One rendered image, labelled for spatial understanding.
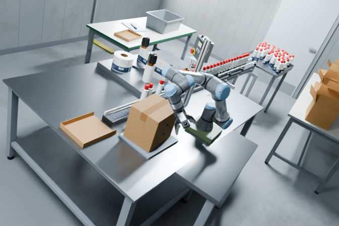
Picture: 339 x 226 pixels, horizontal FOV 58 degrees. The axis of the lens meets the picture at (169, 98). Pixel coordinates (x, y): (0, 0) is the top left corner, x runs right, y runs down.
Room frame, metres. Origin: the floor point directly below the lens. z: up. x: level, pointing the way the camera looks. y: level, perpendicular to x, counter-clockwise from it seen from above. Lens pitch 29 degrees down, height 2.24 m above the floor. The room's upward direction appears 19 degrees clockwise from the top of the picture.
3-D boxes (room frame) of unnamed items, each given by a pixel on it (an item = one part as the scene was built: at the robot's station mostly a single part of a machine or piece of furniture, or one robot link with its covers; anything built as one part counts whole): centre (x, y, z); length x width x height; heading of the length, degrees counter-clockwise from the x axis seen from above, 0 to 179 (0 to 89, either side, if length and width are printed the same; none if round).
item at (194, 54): (2.65, -0.14, 1.38); 0.17 x 0.10 x 0.19; 26
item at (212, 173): (2.07, -0.29, 0.81); 0.90 x 0.90 x 0.04; 66
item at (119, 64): (2.77, 0.56, 0.95); 0.20 x 0.20 x 0.14
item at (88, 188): (2.54, 0.14, 0.40); 2.04 x 1.44 x 0.81; 151
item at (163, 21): (4.78, 0.47, 0.91); 0.60 x 0.40 x 0.22; 160
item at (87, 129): (1.73, 0.48, 0.85); 0.30 x 0.26 x 0.04; 151
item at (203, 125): (2.23, -0.36, 0.92); 0.15 x 0.15 x 0.10
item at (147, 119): (1.87, 0.07, 0.99); 0.30 x 0.24 x 0.27; 157
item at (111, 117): (2.60, -0.01, 0.86); 1.65 x 0.08 x 0.04; 151
